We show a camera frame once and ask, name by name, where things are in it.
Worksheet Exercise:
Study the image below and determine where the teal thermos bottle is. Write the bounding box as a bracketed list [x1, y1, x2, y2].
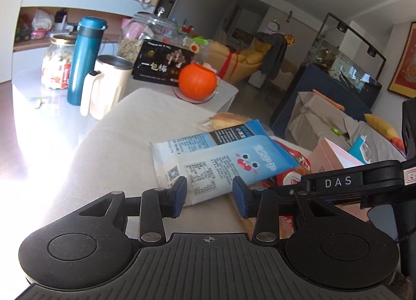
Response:
[67, 17, 107, 106]

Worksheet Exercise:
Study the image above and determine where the glass fish tank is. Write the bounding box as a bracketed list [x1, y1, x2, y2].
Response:
[305, 13, 386, 108]

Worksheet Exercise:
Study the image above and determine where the white tv cabinet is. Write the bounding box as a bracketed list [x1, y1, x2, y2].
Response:
[1, 68, 238, 193]

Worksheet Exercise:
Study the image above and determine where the blue white snack bag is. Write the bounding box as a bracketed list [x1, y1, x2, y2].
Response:
[151, 120, 298, 206]

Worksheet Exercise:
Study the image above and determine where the orange pumpkin bucket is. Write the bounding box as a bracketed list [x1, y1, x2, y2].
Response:
[178, 63, 217, 101]

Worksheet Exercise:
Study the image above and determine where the wrapped bread roll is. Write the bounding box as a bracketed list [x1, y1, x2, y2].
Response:
[197, 113, 251, 132]

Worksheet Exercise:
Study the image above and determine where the large glass jar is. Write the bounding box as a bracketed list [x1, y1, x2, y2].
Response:
[117, 7, 178, 63]

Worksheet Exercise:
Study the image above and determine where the small glass snack jar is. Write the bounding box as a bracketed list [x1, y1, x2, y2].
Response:
[41, 35, 76, 89]

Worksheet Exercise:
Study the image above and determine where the black plum snack box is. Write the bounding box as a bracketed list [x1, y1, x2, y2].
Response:
[132, 40, 194, 87]

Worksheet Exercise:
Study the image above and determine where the red framed wall picture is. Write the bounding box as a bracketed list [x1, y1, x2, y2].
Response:
[388, 21, 416, 98]

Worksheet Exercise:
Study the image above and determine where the red roast duck snack pack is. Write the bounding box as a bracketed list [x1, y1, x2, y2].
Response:
[259, 138, 313, 239]

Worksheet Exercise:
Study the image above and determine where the beige lidded mug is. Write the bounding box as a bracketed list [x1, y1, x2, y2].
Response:
[80, 54, 133, 120]

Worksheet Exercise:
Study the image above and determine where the blue toy device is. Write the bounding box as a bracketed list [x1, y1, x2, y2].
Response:
[348, 136, 372, 164]

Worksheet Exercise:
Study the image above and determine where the yellow armchair with ribbon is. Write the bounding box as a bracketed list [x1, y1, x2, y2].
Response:
[204, 40, 271, 84]

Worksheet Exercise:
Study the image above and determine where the pink cardboard box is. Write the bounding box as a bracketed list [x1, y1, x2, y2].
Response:
[308, 138, 369, 221]

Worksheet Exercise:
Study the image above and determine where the yellow cushion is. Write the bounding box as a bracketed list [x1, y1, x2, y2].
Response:
[364, 113, 400, 141]

